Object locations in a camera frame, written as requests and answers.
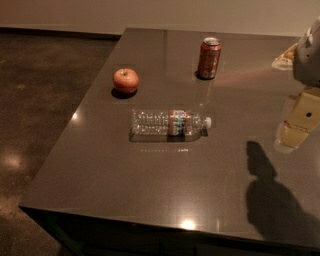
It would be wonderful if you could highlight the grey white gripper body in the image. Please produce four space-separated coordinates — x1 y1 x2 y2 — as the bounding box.
293 16 320 87

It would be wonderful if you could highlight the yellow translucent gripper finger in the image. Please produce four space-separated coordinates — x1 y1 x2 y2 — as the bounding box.
271 43 298 71

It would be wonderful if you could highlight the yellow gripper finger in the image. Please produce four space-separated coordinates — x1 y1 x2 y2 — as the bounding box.
274 87 320 153

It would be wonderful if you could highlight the clear plastic water bottle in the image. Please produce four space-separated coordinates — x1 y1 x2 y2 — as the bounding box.
131 109 212 137

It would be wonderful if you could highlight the red coke can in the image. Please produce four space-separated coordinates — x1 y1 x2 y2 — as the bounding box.
197 37 222 80

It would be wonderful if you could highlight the red apple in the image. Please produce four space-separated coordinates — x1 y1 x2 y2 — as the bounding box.
113 68 139 94

